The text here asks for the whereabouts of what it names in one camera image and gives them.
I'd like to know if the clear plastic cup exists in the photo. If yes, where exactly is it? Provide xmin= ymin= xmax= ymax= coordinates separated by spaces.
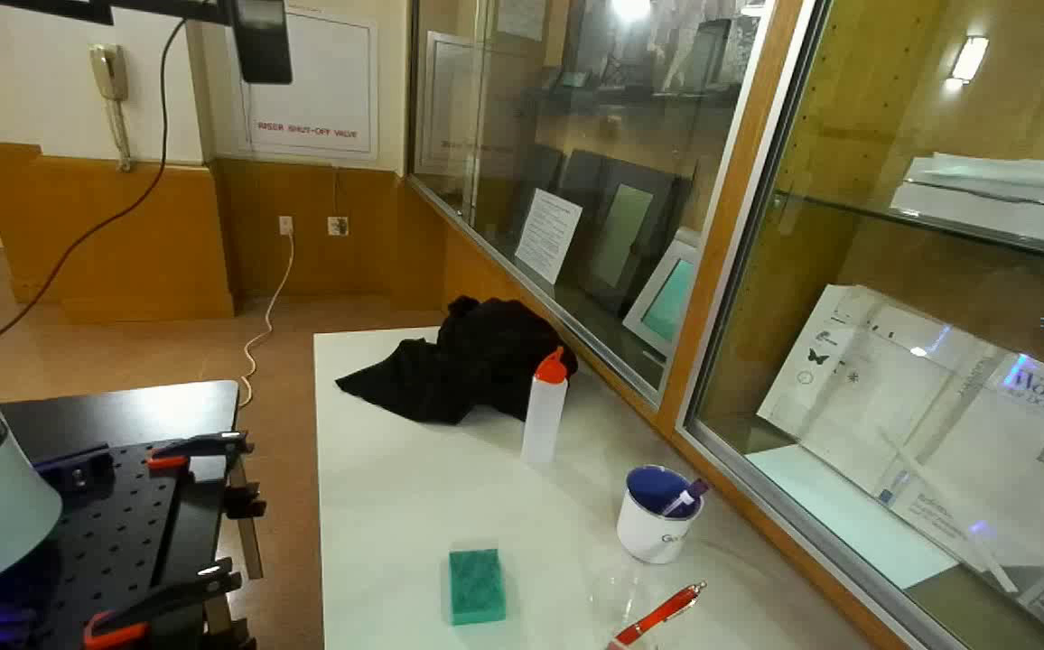
xmin=578 ymin=538 xmax=677 ymax=641

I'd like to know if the red pen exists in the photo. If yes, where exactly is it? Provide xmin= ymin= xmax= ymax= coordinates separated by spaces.
xmin=606 ymin=582 xmax=707 ymax=650

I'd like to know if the black cloth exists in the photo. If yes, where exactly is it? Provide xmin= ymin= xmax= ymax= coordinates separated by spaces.
xmin=332 ymin=292 xmax=581 ymax=430

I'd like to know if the white squeeze bottle orange cap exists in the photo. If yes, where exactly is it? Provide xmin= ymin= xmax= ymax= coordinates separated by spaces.
xmin=522 ymin=344 xmax=573 ymax=473

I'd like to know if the white paper sign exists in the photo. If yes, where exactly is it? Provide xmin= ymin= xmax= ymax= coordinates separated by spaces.
xmin=511 ymin=183 xmax=588 ymax=290

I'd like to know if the dark framed picture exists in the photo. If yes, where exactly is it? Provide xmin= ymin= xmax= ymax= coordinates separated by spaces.
xmin=573 ymin=160 xmax=691 ymax=322

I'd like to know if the white mug blue inside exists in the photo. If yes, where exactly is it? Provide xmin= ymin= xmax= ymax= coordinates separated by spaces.
xmin=615 ymin=463 xmax=711 ymax=565

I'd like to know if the green sponge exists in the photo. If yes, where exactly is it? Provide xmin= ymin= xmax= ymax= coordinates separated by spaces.
xmin=443 ymin=545 xmax=511 ymax=627

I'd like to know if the orange black clamp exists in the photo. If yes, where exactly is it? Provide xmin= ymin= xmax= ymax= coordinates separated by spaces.
xmin=142 ymin=430 xmax=257 ymax=481
xmin=75 ymin=554 xmax=246 ymax=650

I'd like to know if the flat white paper sheet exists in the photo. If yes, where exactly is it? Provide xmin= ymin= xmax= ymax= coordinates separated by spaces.
xmin=743 ymin=441 xmax=960 ymax=595

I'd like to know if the open white book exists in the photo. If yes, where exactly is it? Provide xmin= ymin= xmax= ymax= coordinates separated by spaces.
xmin=755 ymin=282 xmax=1044 ymax=570

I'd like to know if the wooden partition panel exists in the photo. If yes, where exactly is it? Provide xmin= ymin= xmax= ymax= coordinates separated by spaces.
xmin=0 ymin=136 xmax=237 ymax=328

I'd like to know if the black perforated mounting table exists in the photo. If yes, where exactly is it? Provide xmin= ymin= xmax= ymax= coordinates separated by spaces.
xmin=0 ymin=374 xmax=251 ymax=650

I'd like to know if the stack of white papers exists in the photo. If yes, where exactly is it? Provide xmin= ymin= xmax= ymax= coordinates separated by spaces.
xmin=890 ymin=146 xmax=1044 ymax=255

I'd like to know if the white power cable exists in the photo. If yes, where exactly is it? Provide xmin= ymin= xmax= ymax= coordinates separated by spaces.
xmin=235 ymin=227 xmax=299 ymax=415

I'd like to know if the white wall notice board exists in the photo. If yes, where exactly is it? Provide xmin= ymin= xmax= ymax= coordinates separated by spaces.
xmin=246 ymin=8 xmax=379 ymax=162

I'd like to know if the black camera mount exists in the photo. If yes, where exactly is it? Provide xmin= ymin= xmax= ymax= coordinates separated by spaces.
xmin=0 ymin=0 xmax=296 ymax=91

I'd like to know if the black floor cable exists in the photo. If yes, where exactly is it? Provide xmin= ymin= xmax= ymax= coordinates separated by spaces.
xmin=0 ymin=14 xmax=195 ymax=358

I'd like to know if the beige wall phone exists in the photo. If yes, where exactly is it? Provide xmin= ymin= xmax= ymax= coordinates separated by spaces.
xmin=88 ymin=42 xmax=136 ymax=174

